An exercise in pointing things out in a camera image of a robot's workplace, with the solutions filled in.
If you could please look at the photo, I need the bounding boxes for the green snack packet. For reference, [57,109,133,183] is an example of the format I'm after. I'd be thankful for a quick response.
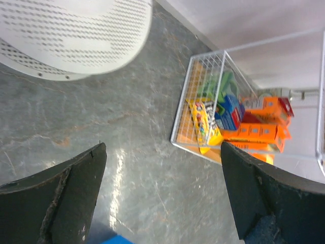
[197,70,240,103]

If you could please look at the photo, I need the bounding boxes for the yellow candy bag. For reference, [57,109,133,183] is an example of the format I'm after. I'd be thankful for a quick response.
[186,98,223,155]

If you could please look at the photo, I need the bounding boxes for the white wire shelf rack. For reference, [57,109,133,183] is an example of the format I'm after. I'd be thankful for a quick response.
[171,29,324,181]

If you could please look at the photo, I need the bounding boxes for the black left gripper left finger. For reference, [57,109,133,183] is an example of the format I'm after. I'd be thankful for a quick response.
[1,142,107,243]

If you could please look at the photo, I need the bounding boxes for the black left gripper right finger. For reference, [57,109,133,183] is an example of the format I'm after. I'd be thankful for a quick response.
[221,142,324,243]

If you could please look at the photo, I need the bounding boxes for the orange snack box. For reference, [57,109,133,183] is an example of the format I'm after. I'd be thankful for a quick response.
[221,97,294,164]

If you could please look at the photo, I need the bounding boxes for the blue plastic compartment bin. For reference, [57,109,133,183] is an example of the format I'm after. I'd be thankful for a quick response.
[102,235,134,244]

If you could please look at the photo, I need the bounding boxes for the blue snack box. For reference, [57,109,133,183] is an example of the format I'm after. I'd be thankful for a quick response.
[215,95,245,131]

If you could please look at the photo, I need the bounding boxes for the grey plastic cable spool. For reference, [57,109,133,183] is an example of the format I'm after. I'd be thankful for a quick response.
[1,0,153,81]

